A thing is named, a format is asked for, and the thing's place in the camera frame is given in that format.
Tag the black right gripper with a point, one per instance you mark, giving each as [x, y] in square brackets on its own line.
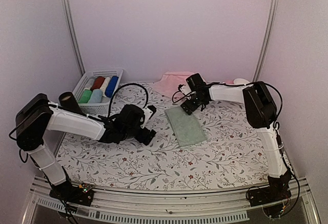
[192, 106]

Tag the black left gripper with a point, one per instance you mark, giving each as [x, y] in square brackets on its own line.
[142, 138]

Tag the green towel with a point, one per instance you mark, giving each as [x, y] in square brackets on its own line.
[186, 128]
[85, 96]

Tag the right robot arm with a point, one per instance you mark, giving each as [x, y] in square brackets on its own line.
[261, 112]

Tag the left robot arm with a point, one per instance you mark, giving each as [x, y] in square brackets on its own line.
[40, 115]

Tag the white plastic basket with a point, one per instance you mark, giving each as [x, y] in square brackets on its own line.
[99, 108]

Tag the pink plate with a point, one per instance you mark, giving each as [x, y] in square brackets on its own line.
[230, 82]

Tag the pink towel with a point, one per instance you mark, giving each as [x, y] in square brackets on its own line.
[170, 81]

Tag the white bowl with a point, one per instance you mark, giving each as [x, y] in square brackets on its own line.
[240, 81]

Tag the light blue rolled towel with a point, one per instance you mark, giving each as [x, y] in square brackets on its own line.
[96, 96]

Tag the white rolled towel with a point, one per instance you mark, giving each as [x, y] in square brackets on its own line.
[104, 87]

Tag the green rolled towel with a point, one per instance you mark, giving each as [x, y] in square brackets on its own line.
[85, 96]

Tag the red rolled towel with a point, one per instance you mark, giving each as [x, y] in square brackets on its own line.
[98, 83]

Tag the grey rolled towel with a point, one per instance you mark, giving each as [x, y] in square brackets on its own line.
[89, 84]

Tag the black cylinder cup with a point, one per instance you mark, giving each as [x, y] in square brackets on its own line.
[68, 101]

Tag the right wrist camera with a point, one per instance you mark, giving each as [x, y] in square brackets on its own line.
[184, 89]

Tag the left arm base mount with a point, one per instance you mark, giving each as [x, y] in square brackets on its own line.
[66, 192]

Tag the front aluminium rail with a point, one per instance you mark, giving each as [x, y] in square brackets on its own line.
[114, 205]

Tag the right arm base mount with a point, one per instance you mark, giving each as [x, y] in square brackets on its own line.
[257, 196]

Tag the right aluminium frame post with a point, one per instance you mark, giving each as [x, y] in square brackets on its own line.
[266, 39]

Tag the aluminium frame post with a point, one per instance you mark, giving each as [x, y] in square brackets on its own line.
[73, 37]
[266, 39]

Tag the left aluminium frame post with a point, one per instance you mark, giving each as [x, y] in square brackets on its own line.
[73, 37]

